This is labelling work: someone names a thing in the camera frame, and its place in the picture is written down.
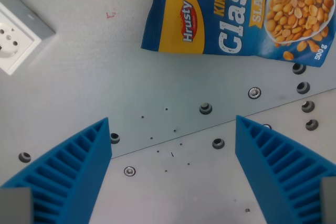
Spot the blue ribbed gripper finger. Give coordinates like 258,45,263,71
0,117,113,224
235,115,336,224

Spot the white grey power socket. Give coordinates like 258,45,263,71
0,0,56,76

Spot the blue peanut snack bag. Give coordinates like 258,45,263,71
140,0,336,68

